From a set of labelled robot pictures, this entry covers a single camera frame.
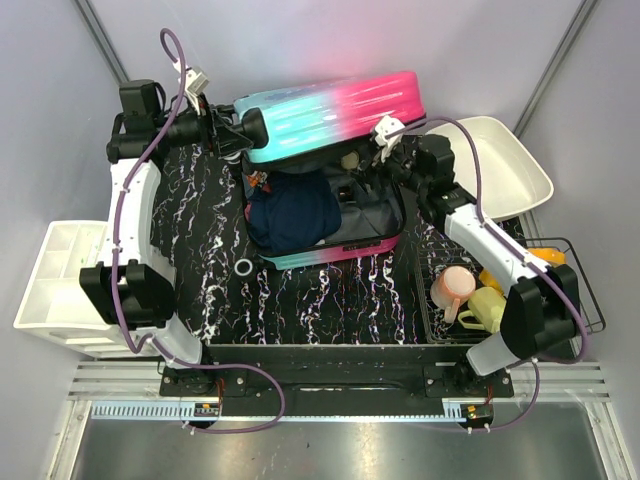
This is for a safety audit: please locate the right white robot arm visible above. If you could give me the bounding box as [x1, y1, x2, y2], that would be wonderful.
[371, 135, 587, 397]

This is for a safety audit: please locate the white drawer organizer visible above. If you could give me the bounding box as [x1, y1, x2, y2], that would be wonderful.
[12, 220, 166, 359]

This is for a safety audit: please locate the colourful patterned cloth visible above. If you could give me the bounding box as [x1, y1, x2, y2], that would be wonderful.
[244, 171, 271, 198]

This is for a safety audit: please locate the orange-yellow plate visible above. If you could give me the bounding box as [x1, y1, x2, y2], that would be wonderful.
[478, 247, 566, 296]

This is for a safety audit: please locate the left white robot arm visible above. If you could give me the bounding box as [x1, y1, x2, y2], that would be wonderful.
[79, 79, 250, 396]

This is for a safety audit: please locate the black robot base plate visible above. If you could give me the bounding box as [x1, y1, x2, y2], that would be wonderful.
[158, 343, 515, 399]

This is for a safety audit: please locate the small black jar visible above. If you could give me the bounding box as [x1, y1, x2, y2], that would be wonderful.
[337, 185, 354, 204]

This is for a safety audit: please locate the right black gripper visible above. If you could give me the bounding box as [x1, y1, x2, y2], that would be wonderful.
[346, 140, 429, 197]

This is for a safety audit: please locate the pink and teal kids suitcase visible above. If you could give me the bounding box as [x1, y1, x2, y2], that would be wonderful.
[217, 71, 426, 277]

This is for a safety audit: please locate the yellow-green mug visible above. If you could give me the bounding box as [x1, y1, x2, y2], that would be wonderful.
[457, 287, 506, 334]

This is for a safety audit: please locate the aluminium rail frame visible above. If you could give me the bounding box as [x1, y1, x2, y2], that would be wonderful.
[68, 362, 611, 423]

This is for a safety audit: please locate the gold lid cosmetic jar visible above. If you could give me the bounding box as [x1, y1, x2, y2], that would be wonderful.
[340, 151, 359, 171]

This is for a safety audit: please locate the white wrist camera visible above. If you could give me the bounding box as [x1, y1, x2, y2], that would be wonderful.
[372, 115, 405, 164]
[182, 66, 209, 116]

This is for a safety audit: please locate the navy blue garment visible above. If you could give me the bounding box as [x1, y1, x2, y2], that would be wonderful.
[245, 170, 342, 253]

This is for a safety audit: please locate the white plastic tray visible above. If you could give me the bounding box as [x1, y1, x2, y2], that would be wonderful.
[422, 115, 554, 221]

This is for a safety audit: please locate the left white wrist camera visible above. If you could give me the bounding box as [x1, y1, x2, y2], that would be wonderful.
[182, 66, 209, 116]

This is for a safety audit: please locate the black marble pattern mat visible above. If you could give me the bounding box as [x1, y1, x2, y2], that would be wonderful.
[152, 146, 481, 345]

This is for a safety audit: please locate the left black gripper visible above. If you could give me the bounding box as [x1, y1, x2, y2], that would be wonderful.
[154, 92, 252, 158]

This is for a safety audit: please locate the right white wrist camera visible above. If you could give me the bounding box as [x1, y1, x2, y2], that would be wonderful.
[372, 115, 405, 164]

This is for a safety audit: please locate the black wire dish rack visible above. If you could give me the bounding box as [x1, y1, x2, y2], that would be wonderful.
[413, 236, 607, 346]

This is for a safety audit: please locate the pink cup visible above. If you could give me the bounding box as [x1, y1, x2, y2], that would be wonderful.
[430, 266, 476, 324]

